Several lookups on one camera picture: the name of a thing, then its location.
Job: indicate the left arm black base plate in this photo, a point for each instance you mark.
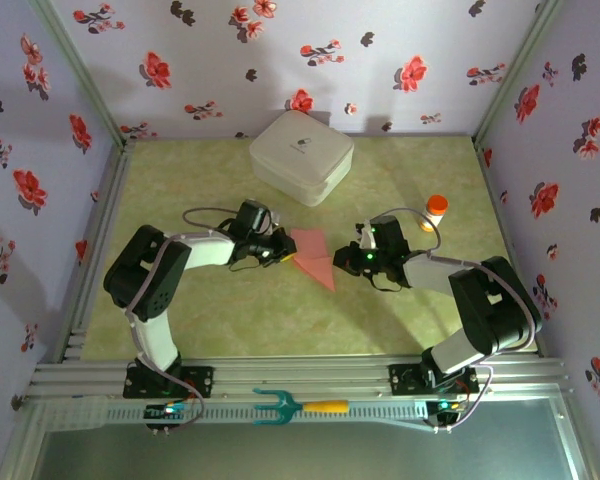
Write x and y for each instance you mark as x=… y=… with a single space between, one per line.
x=132 y=387

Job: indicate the white plastic lidded box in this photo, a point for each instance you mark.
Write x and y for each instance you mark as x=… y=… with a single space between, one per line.
x=300 y=155

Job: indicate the aluminium frame bar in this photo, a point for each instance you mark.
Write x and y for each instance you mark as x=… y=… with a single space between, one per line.
x=579 y=450
x=22 y=450

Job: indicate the pink paper sheet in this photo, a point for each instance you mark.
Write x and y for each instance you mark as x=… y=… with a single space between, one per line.
x=315 y=255

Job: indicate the aluminium frame post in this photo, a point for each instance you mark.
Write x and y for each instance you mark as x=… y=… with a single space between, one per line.
x=512 y=75
x=111 y=125

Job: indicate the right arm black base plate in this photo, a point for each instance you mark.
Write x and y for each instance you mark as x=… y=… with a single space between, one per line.
x=397 y=382

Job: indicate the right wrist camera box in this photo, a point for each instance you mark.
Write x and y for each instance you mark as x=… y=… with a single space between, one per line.
x=366 y=235

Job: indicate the aluminium mounting rail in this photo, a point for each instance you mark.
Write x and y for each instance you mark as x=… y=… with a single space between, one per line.
x=305 y=375

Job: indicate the orange capped pill bottle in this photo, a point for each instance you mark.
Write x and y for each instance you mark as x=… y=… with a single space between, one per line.
x=434 y=212

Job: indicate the aluminium side rail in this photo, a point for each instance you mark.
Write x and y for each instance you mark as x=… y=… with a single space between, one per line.
x=496 y=200
x=112 y=200

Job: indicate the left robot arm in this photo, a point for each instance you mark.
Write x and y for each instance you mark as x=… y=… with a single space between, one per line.
x=155 y=340

